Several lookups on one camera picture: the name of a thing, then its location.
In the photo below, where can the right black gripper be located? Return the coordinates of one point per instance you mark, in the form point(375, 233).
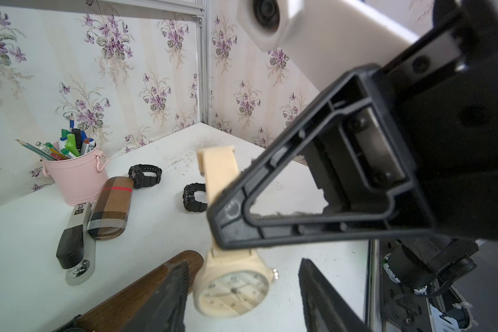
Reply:
point(446, 94)

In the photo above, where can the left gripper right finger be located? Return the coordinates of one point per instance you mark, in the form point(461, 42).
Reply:
point(324, 309)

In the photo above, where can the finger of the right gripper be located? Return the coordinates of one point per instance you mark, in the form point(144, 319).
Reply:
point(357, 156)

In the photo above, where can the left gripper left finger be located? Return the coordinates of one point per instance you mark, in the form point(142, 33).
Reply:
point(165, 309)

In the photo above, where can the wooden watch stand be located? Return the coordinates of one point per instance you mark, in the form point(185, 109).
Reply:
point(114, 313)

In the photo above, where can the black sport watch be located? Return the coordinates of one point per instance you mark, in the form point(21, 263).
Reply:
point(189, 201)
point(145, 176)

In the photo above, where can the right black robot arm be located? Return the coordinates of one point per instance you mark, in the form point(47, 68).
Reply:
point(414, 273)

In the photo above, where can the black and beige stapler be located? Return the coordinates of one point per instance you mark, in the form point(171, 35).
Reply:
point(76, 248)

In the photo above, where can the pink pen bucket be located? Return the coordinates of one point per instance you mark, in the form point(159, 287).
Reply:
point(79, 180)

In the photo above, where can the pens in bucket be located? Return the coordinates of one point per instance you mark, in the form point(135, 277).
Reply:
point(72, 144)

